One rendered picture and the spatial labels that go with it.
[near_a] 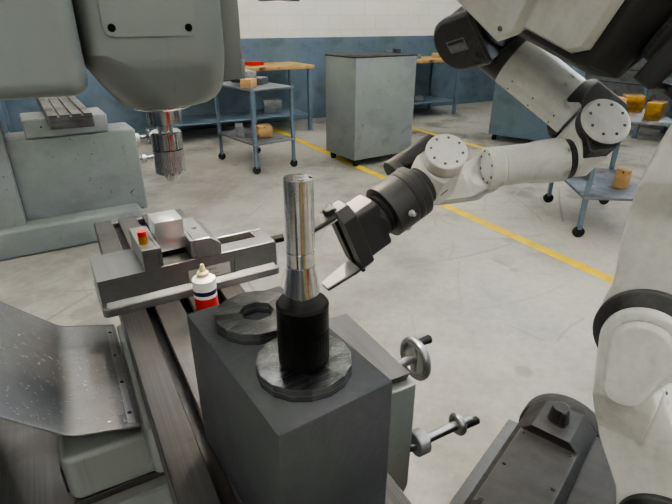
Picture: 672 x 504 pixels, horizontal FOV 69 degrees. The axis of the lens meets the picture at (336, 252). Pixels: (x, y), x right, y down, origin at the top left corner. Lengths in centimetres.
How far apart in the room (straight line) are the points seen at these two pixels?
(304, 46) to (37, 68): 749
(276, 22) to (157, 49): 723
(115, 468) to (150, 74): 60
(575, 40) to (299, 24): 742
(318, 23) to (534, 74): 737
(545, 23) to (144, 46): 52
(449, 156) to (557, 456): 71
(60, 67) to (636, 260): 78
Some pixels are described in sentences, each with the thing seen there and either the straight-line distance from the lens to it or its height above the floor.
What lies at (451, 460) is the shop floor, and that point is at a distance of 195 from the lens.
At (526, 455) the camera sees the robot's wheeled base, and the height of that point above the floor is 59.
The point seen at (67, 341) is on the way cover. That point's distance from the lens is 105.
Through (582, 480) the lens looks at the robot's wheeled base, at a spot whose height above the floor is 57.
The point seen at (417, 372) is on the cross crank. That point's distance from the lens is 132.
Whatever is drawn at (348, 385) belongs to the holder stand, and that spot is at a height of 112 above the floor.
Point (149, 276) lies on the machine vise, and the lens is 98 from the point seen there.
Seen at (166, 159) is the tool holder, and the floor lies 123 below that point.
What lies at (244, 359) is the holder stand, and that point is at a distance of 50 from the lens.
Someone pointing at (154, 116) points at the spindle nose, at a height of 129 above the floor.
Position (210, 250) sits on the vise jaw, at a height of 102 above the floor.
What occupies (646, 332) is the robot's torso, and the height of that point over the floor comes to 104.
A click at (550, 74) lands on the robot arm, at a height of 134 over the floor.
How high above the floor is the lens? 142
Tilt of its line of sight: 25 degrees down
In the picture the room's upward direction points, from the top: straight up
